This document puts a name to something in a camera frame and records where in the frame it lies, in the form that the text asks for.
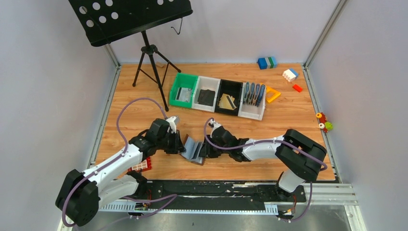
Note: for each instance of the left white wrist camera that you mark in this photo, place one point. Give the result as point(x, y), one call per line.
point(173, 121)

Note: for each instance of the black plastic bin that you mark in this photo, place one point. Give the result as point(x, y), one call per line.
point(232, 88)

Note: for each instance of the white blue toy block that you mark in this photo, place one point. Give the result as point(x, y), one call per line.
point(290, 75)

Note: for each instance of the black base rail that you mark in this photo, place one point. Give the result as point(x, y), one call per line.
point(215, 195)

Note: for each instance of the silver cards in green bin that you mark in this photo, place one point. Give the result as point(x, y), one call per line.
point(184, 94)

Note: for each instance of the black music stand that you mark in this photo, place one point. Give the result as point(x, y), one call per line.
point(106, 21)

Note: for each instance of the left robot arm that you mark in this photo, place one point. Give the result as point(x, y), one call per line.
point(82, 194)

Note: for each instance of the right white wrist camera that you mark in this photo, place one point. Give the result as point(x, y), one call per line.
point(213, 124)

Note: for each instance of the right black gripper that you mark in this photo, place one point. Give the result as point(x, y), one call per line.
point(206, 152)

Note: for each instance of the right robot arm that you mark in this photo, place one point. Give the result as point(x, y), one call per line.
point(303, 157)

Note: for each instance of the red green toy car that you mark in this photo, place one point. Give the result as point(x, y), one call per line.
point(324, 124)

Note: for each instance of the yellow plastic frame block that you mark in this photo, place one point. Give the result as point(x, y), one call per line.
point(271, 94)

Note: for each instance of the red white toy brick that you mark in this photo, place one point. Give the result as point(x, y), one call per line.
point(142, 166)

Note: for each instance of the blue card holder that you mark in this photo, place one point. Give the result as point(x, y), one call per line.
point(253, 93)

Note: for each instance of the small red toy brick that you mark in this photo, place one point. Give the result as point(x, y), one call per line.
point(297, 88)

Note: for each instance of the white plastic bin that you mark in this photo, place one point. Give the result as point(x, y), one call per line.
point(206, 83)

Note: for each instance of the green plastic bin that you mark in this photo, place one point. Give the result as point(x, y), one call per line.
point(185, 81)

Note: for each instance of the blue green block stack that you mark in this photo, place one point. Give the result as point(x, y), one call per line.
point(267, 63)

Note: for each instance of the brown leather card holder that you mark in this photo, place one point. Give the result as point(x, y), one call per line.
point(192, 151)

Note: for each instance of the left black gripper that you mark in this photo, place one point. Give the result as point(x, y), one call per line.
point(174, 150)

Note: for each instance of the white bin with holders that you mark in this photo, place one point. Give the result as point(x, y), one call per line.
point(251, 111)

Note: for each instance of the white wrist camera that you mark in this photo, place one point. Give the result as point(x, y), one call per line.
point(173, 121)
point(213, 124)

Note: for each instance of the gold cards in black bin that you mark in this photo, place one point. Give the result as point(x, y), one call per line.
point(227, 102)

